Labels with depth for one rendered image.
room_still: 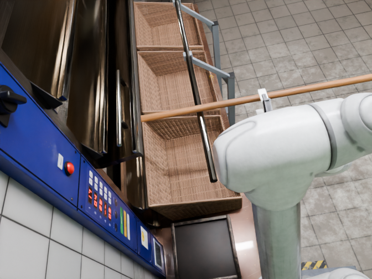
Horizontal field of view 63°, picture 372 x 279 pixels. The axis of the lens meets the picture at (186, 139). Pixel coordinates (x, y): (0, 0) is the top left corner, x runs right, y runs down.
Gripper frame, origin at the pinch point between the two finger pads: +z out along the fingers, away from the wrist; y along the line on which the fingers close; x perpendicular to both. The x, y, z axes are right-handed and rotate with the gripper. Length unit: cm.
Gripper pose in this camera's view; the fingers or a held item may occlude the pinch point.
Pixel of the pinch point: (261, 101)
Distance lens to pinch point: 133.8
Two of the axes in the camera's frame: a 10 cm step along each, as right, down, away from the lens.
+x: 9.8, -1.8, -0.5
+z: -1.2, -8.3, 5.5
